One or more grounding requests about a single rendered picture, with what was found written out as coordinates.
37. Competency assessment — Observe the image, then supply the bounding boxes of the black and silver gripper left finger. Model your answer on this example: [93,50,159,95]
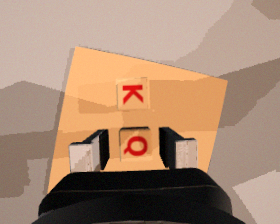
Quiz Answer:
[68,129,110,173]

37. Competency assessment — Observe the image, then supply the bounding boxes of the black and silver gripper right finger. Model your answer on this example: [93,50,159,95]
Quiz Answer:
[159,127,198,169]

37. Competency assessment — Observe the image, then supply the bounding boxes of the orange square mat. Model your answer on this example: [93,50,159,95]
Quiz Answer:
[48,47,228,193]

